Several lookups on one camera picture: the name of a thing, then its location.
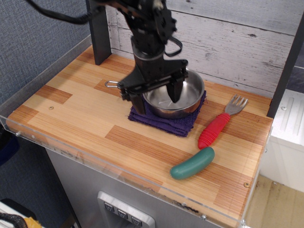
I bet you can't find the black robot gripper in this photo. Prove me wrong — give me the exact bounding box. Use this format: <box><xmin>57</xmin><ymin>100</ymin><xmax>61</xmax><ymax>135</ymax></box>
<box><xmin>118</xmin><ymin>53</ymin><xmax>188</xmax><ymax>114</ymax></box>

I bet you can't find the stainless steel pot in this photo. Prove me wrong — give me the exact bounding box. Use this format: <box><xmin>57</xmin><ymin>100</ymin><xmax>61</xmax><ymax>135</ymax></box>
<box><xmin>105</xmin><ymin>67</ymin><xmax>205</xmax><ymax>119</ymax></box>

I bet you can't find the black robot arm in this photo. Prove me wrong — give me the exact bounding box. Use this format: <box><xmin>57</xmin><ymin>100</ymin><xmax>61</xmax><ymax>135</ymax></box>
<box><xmin>89</xmin><ymin>0</ymin><xmax>188</xmax><ymax>114</ymax></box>

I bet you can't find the purple folded cloth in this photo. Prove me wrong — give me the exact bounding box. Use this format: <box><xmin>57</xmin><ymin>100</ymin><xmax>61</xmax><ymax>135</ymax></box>
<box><xmin>128</xmin><ymin>90</ymin><xmax>206</xmax><ymax>137</ymax></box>

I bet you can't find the green toy cucumber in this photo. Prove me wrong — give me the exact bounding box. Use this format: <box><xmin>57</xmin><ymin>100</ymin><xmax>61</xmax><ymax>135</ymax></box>
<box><xmin>170</xmin><ymin>147</ymin><xmax>215</xmax><ymax>180</ymax></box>

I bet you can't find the silver toy fridge cabinet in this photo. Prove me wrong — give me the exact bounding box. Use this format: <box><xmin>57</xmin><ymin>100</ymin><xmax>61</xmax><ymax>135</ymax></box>
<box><xmin>47</xmin><ymin>150</ymin><xmax>217</xmax><ymax>228</ymax></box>

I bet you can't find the silver dispenser button panel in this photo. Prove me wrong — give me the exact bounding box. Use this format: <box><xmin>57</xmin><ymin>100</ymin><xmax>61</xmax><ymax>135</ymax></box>
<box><xmin>97</xmin><ymin>191</ymin><xmax>156</xmax><ymax>228</ymax></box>

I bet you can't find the white cabinet on right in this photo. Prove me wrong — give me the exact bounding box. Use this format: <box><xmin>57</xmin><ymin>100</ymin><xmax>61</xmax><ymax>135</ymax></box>
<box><xmin>260</xmin><ymin>89</ymin><xmax>304</xmax><ymax>192</ymax></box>

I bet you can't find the dark grey left post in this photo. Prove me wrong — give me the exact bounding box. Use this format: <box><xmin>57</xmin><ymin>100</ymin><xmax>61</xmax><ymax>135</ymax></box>
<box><xmin>89</xmin><ymin>6</ymin><xmax>112</xmax><ymax>65</ymax></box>

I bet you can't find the dark grey post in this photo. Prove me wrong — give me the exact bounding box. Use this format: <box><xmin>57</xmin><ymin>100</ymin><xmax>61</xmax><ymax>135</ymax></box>
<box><xmin>89</xmin><ymin>6</ymin><xmax>112</xmax><ymax>65</ymax></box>
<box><xmin>267</xmin><ymin>15</ymin><xmax>304</xmax><ymax>118</ymax></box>

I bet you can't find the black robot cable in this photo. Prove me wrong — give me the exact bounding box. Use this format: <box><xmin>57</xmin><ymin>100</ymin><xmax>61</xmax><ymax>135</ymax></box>
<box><xmin>26</xmin><ymin>0</ymin><xmax>183</xmax><ymax>57</ymax></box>

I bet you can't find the dark grey right post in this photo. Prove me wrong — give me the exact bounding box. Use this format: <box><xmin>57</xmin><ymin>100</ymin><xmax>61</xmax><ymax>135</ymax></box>
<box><xmin>267</xmin><ymin>15</ymin><xmax>304</xmax><ymax>118</ymax></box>

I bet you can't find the clear acrylic guard rail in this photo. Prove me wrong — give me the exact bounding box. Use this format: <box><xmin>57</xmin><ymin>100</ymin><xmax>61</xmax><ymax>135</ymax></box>
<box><xmin>0</xmin><ymin>32</ymin><xmax>277</xmax><ymax>228</ymax></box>

